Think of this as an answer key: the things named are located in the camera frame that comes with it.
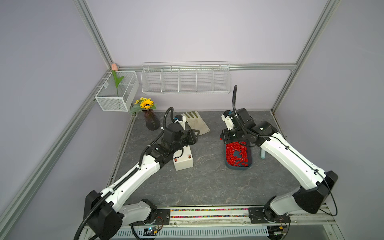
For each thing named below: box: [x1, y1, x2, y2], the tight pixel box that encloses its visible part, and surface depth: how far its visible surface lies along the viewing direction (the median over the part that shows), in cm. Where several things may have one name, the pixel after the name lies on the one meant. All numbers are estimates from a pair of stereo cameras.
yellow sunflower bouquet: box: [129, 97, 157, 114], surface depth 93 cm
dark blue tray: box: [225, 141, 253, 171], surface depth 95 cm
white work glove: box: [181, 111, 211, 136], surface depth 114 cm
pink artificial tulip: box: [111, 63, 125, 97], surface depth 91 cm
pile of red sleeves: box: [226, 141, 249, 167], surface depth 96 cm
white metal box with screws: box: [173, 145, 194, 171], surface depth 85 cm
